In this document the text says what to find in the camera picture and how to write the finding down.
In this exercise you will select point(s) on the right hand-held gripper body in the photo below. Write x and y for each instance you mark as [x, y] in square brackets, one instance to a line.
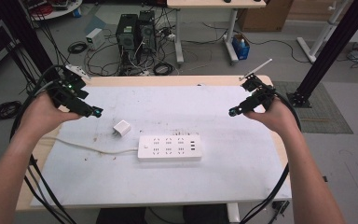
[261, 91]

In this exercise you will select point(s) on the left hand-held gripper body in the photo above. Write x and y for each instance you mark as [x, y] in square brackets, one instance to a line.
[65, 91]

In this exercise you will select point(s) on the person's right hand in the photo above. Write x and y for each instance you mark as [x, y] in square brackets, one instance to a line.
[276, 118]

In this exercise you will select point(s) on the person's left hand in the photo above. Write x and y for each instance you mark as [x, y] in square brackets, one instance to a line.
[42, 116]

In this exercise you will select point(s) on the white charger adapter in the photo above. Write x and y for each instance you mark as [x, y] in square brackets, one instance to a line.
[122, 128]

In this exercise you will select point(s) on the blue storage box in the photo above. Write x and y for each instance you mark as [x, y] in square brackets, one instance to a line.
[240, 48]

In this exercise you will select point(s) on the small white box device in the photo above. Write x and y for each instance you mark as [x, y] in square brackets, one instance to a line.
[95, 38]

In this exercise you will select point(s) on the grey floor mat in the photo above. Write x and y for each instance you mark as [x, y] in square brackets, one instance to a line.
[323, 115]

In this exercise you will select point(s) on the cardboard box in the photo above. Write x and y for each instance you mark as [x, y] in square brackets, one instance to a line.
[265, 15]

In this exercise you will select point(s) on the round white table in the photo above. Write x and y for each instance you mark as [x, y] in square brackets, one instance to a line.
[59, 11]

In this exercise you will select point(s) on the black computer tower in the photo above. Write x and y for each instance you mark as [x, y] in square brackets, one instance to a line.
[126, 32]
[147, 31]

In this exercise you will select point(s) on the white power strip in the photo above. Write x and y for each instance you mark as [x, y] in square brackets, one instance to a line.
[169, 148]

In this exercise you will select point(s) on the white metal stand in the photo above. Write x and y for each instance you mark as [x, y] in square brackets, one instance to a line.
[323, 31]

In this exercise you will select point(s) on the white-legged wooden desk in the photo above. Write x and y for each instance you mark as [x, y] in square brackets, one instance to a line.
[214, 3]

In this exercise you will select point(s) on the white table leg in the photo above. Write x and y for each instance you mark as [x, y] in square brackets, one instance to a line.
[233, 213]

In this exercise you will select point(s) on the white table mat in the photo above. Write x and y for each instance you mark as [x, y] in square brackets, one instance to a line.
[167, 183]

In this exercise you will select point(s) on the black aluminium post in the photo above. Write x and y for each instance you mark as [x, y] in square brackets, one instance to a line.
[332, 46]
[28, 37]

